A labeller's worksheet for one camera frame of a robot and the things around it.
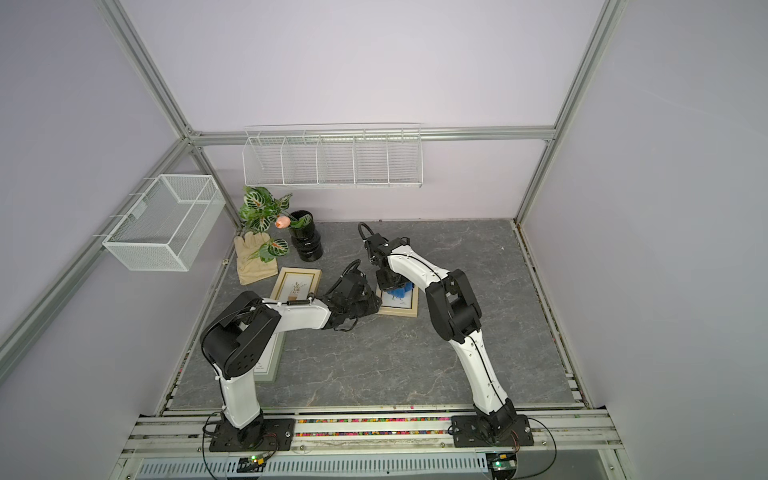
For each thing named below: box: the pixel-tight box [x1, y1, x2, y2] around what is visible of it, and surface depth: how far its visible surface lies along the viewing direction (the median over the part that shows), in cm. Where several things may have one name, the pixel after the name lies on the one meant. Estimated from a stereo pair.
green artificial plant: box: [238, 186, 312, 263], surface depth 86 cm
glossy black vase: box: [289, 210, 323, 263], surface depth 105 cm
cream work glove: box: [234, 231, 278, 286], surface depth 110 cm
